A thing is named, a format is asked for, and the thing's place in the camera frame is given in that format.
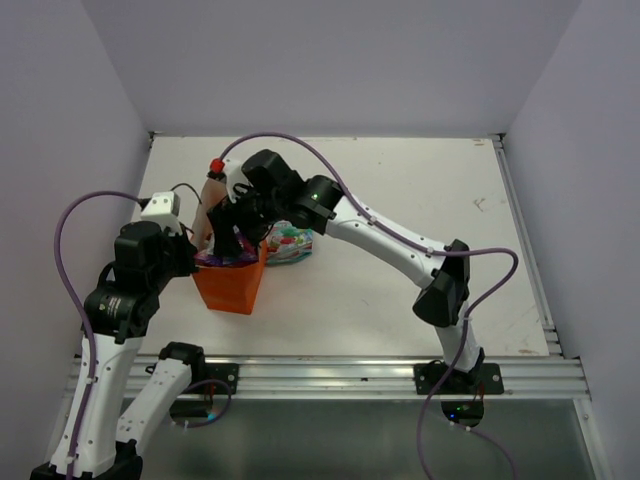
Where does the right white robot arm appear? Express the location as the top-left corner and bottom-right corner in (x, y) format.
(207, 149), (484, 393)

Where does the purple candy bag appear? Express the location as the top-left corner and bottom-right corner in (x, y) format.
(194, 235), (259, 268)

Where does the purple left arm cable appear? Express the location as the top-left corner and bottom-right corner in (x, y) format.
(53, 189), (151, 480)

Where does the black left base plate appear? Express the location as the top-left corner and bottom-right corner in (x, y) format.
(189, 362), (240, 399)

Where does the green Fox's candy bag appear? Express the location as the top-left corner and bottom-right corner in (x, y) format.
(266, 221), (313, 266)

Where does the aluminium mounting rail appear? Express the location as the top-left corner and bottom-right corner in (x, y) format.
(64, 353), (591, 401)

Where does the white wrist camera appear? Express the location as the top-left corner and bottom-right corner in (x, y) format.
(207, 158), (249, 202)
(140, 191), (182, 234)

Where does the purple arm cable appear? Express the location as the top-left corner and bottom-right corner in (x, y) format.
(53, 189), (151, 480)
(219, 130), (519, 480)

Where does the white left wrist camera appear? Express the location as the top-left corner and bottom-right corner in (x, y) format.
(140, 191), (182, 234)

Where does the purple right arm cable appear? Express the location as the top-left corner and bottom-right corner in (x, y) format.
(219, 130), (519, 480)

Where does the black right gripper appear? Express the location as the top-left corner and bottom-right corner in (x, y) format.
(207, 179), (285, 258)

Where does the aluminium right side rail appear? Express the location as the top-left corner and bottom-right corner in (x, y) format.
(490, 134), (564, 358)

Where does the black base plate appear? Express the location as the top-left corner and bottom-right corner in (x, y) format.
(413, 360), (505, 395)
(189, 362), (240, 399)

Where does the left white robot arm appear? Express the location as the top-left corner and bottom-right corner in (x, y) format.
(31, 221), (208, 479)

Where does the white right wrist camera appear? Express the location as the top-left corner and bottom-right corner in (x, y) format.
(207, 158), (249, 202)

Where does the orange paper bag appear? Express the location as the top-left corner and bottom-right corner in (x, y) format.
(191, 179), (266, 315)

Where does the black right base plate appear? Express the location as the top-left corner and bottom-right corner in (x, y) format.
(413, 360), (505, 395)

